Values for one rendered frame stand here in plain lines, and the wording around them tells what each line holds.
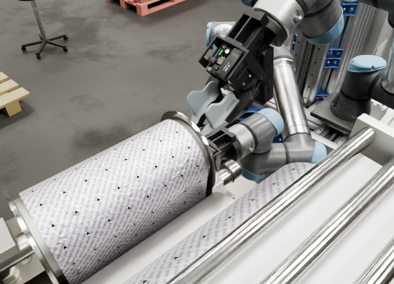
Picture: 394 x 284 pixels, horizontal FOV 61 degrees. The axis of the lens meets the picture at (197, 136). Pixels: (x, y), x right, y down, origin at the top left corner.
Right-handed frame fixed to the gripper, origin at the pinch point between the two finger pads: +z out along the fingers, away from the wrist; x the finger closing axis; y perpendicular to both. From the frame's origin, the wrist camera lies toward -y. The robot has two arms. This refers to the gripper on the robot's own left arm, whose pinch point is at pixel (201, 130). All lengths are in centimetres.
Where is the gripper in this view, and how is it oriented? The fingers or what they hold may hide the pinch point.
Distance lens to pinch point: 57.3
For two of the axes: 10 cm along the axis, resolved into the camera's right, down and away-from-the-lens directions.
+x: 6.4, 5.2, -5.7
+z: -5.9, 8.1, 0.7
